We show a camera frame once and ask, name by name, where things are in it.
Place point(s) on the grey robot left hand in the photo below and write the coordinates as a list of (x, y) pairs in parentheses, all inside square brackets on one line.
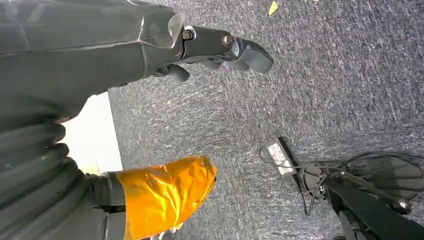
[(82, 49)]

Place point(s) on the ribbed grey robot left arm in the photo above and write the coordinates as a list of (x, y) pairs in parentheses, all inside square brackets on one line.
[(36, 179)]

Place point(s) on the yellow paper scrap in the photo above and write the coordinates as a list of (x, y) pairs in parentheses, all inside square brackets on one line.
[(273, 7)]

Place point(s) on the black adapter with white label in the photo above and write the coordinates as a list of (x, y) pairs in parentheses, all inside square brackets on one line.
[(281, 158)]

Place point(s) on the robot black leg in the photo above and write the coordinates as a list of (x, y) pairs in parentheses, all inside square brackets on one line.
[(371, 205)]

